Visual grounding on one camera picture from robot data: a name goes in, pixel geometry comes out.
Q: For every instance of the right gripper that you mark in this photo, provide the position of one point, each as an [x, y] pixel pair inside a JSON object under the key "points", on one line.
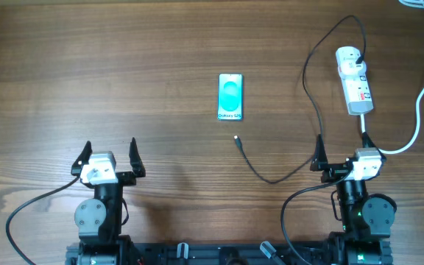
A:
{"points": [[334, 171]]}

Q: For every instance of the Galaxy S25 smartphone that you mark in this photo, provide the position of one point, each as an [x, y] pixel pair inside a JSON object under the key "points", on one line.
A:
{"points": [[230, 97]]}

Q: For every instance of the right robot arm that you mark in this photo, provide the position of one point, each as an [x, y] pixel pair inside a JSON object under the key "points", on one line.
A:
{"points": [[366, 218]]}

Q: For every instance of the white power strip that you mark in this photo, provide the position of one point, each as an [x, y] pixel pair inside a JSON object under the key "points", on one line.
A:
{"points": [[357, 95]]}

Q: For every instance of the white USB charger adapter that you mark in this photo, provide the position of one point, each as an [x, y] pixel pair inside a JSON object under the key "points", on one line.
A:
{"points": [[347, 63]]}

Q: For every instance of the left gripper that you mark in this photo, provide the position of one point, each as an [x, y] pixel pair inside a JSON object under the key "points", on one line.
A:
{"points": [[127, 179]]}

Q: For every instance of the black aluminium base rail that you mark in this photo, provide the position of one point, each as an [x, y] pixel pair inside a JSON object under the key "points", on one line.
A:
{"points": [[313, 252]]}

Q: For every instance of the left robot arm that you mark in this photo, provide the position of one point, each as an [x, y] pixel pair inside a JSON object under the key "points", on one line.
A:
{"points": [[99, 220]]}

